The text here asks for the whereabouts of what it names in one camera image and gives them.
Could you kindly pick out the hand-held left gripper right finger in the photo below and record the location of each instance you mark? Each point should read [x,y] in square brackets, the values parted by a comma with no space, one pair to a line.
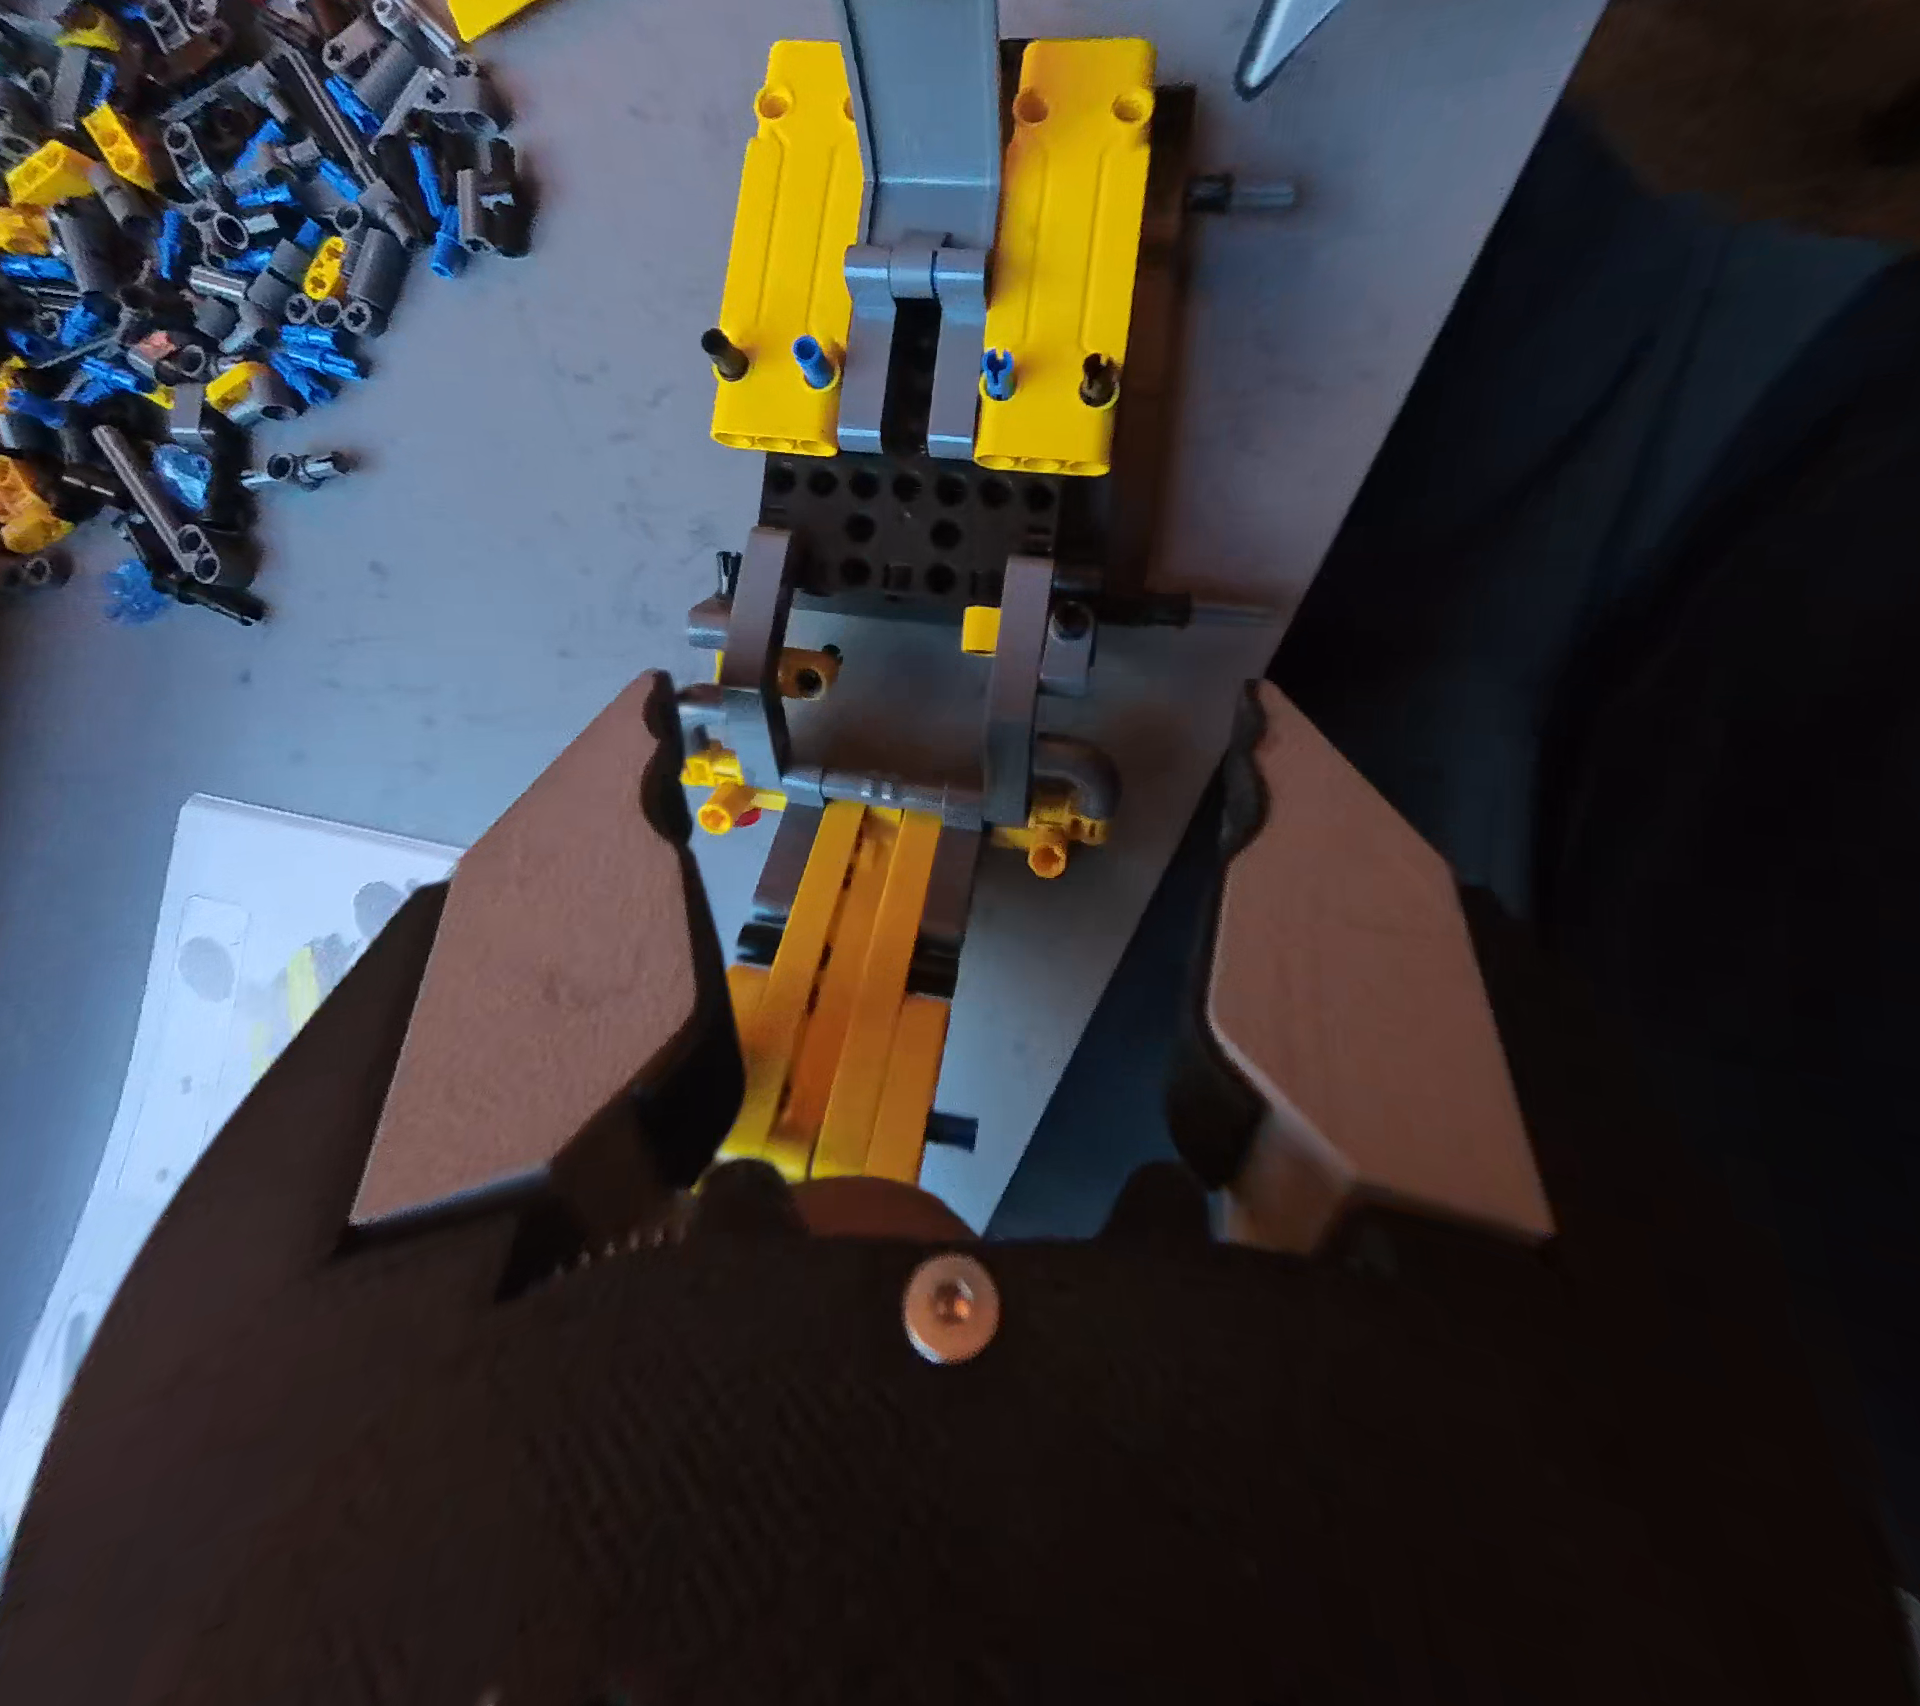
[1351,1016]

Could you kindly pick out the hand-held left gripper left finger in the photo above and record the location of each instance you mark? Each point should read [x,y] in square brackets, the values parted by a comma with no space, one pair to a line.
[554,987]

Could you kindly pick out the yellow black brick model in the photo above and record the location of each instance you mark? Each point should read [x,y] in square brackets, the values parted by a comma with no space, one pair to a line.
[1064,236]

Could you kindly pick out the pile of small brick parts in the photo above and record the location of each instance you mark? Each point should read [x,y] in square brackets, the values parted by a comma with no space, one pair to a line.
[224,236]

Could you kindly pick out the grey desk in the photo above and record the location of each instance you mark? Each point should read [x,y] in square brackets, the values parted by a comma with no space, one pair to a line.
[571,611]

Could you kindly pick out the white instruction booklet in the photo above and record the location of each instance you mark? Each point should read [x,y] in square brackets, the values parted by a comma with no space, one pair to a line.
[224,927]

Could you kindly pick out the person's black trousers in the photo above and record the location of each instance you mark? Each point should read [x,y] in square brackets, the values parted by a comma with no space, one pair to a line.
[1650,537]

